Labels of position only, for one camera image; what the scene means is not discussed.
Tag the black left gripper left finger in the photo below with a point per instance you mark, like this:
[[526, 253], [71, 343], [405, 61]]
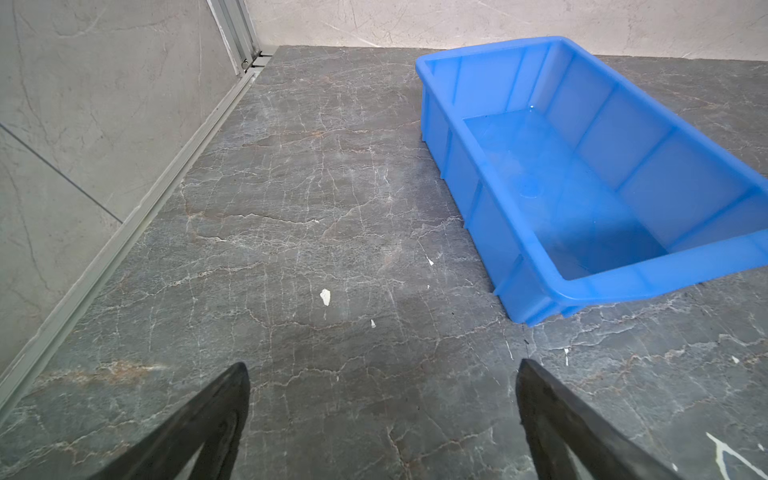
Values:
[[208, 428]]

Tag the aluminium frame rail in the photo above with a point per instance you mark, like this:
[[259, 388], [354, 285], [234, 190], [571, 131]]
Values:
[[104, 106]]

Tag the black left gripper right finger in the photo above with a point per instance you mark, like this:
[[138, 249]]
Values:
[[559, 427]]

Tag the blue plastic bin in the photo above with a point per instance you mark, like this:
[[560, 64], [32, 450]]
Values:
[[578, 188]]

